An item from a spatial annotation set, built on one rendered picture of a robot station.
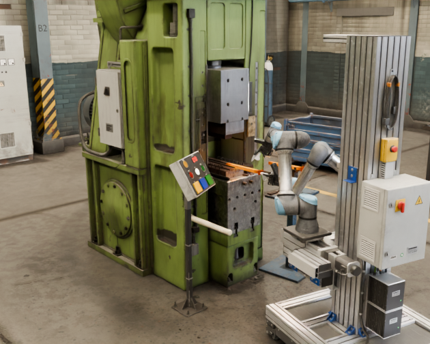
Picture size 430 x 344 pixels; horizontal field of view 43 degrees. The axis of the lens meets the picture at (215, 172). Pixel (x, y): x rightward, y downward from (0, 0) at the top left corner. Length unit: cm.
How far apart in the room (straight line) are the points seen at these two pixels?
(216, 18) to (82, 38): 611
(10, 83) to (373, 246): 679
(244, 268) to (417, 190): 190
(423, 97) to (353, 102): 859
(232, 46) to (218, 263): 176
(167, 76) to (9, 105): 499
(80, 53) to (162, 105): 590
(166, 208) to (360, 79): 206
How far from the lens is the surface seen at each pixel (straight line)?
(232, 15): 436
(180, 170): 370
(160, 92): 435
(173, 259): 452
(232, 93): 418
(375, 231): 318
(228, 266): 448
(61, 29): 997
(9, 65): 890
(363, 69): 318
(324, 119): 879
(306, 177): 377
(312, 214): 346
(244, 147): 456
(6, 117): 894
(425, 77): 1177
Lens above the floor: 209
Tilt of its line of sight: 15 degrees down
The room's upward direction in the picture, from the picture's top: straight up
